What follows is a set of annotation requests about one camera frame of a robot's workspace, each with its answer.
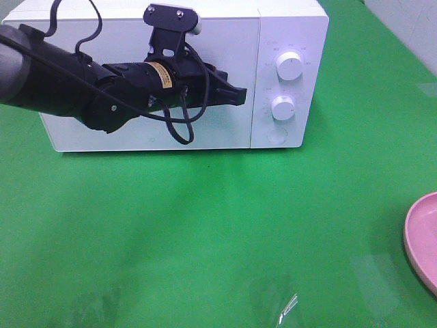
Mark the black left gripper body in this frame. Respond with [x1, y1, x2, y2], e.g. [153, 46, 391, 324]
[145, 56, 219, 111]

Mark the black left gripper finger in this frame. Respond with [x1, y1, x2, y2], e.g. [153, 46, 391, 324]
[206, 63, 246, 106]

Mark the pink round plate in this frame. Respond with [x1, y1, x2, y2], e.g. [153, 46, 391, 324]
[404, 192, 436, 297]

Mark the round white door-release button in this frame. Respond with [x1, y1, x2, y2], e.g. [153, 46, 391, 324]
[267, 128, 287, 145]

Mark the white microwave door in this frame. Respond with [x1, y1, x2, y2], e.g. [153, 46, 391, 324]
[42, 18, 259, 152]

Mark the white microwave oven body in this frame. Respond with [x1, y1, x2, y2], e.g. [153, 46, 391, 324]
[1, 1, 329, 150]

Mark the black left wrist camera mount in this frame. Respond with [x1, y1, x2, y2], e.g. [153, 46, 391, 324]
[143, 3, 201, 62]

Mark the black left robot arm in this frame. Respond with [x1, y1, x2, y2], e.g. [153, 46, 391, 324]
[1, 24, 246, 133]

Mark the white microwave knob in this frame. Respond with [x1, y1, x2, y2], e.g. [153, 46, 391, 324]
[275, 51, 303, 81]
[271, 96, 295, 121]

